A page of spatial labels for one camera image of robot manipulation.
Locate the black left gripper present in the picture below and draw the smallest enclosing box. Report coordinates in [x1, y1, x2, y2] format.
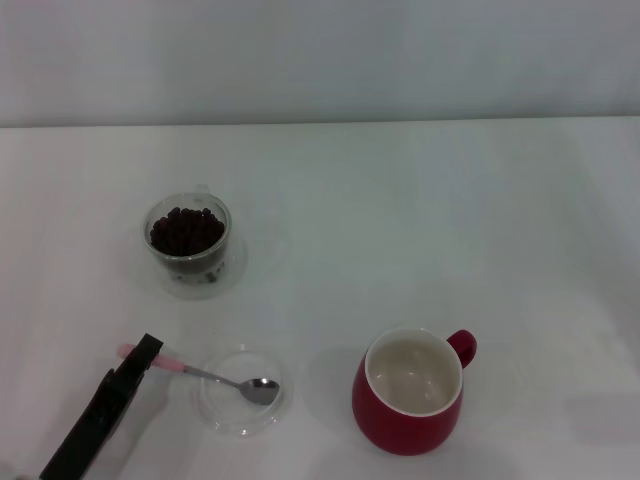
[38, 333, 166, 480]

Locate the pink-handled metal spoon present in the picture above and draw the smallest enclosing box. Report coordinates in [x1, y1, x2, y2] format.
[117, 341, 282, 408]

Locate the red mug white inside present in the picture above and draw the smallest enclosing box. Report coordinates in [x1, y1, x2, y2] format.
[350, 326, 479, 457]

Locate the pile of dark coffee beans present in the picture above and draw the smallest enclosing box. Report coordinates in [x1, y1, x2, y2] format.
[149, 205, 227, 258]

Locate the small clear glass dish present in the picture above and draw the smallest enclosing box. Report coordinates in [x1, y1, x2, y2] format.
[196, 342, 294, 438]

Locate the clear glass saucer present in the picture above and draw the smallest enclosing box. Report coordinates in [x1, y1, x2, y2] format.
[143, 233, 249, 302]

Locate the white tablecloth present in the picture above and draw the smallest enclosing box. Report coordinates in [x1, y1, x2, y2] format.
[0, 119, 640, 480]

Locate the clear double-wall glass cup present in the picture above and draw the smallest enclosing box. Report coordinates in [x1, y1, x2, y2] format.
[143, 183, 235, 284]

